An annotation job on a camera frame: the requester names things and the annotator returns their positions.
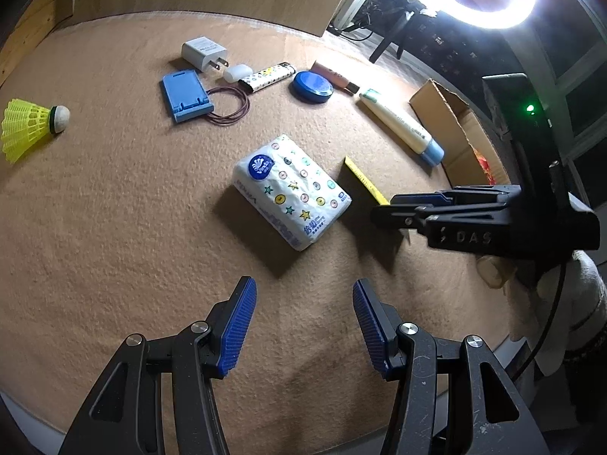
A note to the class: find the black tripod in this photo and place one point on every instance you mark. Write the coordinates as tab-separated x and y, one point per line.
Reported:
386	42

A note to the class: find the cream tube with blue cap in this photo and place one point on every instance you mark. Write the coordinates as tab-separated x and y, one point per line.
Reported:
403	125

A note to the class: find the red packet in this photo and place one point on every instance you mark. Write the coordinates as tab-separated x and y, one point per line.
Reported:
483	166

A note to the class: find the yellow ruler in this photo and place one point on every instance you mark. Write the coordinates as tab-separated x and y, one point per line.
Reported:
363	177

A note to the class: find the pink cosmetic tube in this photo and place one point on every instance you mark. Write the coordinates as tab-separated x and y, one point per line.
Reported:
332	73

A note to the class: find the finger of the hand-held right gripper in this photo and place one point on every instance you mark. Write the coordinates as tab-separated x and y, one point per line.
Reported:
398	217
464	195

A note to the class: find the blue round tin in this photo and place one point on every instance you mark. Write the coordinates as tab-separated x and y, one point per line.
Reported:
310	86

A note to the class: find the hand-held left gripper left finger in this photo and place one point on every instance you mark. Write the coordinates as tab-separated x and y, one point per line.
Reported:
239	322

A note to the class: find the patterned tissue pack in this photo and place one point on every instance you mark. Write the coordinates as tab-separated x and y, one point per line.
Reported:
289	189

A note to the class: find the white wall charger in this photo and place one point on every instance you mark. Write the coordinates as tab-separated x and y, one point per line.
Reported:
201	52

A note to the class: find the pine wood panel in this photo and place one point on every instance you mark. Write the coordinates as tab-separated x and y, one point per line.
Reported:
33	19

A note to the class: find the white earbuds case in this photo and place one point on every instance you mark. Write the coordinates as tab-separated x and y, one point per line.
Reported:
237	73

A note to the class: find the cardboard box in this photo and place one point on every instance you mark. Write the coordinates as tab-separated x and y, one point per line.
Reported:
445	118

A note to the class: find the person's right hand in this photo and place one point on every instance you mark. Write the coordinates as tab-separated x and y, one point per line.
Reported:
583	289

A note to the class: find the blue phone stand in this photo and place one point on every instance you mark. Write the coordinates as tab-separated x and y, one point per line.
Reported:
182	95

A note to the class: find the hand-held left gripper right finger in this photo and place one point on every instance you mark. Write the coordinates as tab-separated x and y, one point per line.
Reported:
372	327

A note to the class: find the yellow shuttlecock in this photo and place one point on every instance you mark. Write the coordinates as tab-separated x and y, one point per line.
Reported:
23	128

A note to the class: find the white window frame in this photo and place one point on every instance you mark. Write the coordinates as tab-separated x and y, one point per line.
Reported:
576	104

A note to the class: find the plaid floor cloth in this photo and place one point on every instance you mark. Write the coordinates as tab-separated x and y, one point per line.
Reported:
403	68

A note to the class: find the patterned lighter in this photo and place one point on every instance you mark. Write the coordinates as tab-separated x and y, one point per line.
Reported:
265	77

